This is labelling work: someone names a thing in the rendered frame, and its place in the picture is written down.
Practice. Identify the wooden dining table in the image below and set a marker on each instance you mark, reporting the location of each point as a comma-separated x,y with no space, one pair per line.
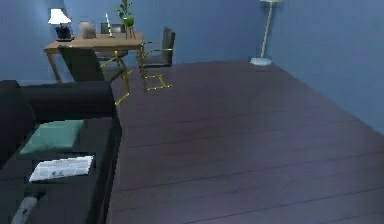
100,43

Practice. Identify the white floor lamp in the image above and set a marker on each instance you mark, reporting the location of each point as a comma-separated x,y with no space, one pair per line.
265,36

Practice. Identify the green potted house plant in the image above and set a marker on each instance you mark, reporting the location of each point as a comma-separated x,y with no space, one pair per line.
126,18

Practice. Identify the white candle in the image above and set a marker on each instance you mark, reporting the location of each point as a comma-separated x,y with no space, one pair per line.
108,25

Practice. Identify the black sofa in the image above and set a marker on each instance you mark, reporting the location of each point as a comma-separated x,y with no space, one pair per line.
70,100

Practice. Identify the pale grey jar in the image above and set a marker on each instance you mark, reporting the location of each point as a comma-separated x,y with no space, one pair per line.
87,29

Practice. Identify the green cushion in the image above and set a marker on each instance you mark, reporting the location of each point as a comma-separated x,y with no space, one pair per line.
53,136

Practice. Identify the white newspaper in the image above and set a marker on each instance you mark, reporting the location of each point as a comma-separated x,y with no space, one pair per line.
61,168

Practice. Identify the white table lamp black base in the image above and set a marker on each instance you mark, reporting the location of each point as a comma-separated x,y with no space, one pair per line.
60,23

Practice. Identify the black chair with gold frame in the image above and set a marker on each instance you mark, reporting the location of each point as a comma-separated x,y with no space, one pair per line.
163,50
83,65

